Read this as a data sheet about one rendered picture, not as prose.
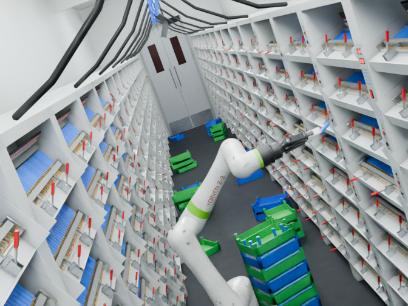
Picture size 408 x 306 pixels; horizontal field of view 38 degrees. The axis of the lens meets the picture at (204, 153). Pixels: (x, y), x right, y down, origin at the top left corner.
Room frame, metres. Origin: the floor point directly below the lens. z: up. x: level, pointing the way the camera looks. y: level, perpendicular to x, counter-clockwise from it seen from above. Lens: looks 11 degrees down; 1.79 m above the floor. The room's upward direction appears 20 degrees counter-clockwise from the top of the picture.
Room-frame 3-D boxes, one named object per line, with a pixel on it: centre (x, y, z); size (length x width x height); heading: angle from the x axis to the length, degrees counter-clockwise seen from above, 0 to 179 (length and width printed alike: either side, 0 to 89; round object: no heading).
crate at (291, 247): (3.37, -0.18, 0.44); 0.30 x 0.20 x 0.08; 113
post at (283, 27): (3.52, -0.73, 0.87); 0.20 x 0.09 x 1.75; 91
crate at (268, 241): (3.37, -0.18, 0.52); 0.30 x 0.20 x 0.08; 113
